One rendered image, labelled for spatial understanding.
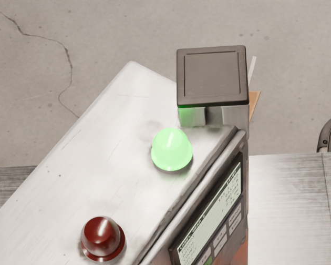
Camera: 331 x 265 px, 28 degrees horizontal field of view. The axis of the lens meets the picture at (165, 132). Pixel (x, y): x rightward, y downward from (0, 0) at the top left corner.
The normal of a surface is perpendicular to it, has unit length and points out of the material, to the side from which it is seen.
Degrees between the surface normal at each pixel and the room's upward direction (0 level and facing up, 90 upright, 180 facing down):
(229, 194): 90
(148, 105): 0
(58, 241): 0
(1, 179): 0
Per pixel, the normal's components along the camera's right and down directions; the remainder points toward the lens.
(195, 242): 0.81, 0.45
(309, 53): -0.11, -0.52
